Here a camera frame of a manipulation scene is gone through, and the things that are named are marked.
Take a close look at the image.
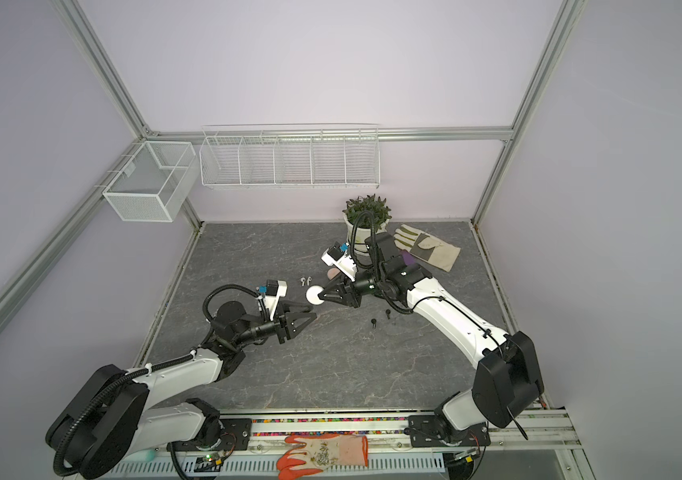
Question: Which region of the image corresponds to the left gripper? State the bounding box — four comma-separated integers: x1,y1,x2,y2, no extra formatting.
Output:
233,300,316,347

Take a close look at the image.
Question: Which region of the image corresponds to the white earbud charging case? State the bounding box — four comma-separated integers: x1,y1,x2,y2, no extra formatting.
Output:
306,285,324,306

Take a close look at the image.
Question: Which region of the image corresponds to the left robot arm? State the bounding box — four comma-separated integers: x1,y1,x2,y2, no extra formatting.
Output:
45,280,320,479

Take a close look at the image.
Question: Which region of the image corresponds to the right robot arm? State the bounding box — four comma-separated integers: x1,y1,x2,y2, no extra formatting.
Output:
306,225,545,445

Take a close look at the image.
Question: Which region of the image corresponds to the potted green plant white pot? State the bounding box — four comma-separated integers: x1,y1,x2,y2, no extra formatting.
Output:
343,194,392,243

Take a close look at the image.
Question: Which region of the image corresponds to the beige gardening glove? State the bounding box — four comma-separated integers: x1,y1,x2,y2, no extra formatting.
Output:
394,224,461,272

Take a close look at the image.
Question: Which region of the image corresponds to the red white work glove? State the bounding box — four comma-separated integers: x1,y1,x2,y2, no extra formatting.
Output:
276,433,369,480

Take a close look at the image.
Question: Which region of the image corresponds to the white mesh box basket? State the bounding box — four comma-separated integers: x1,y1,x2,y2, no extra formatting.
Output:
103,140,199,223

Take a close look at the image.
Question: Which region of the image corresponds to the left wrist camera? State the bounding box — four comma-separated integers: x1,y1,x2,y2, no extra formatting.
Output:
258,280,288,316

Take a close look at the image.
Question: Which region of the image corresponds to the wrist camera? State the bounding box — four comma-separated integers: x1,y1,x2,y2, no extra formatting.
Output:
321,242,357,280
258,280,288,316

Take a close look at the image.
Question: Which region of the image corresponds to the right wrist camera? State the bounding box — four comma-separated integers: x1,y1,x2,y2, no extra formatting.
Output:
321,242,357,280

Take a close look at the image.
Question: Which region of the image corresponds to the white wire shelf basket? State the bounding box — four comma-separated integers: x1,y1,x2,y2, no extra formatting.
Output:
199,123,381,188

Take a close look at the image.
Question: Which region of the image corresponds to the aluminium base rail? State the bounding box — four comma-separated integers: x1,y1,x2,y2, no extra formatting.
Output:
180,409,583,453

